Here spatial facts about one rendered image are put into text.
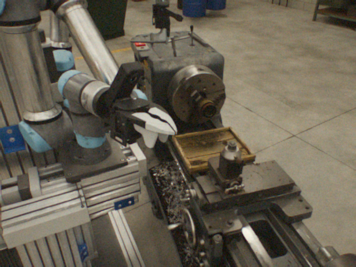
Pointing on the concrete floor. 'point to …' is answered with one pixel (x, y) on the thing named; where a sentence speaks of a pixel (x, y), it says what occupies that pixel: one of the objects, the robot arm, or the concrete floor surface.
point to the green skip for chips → (108, 16)
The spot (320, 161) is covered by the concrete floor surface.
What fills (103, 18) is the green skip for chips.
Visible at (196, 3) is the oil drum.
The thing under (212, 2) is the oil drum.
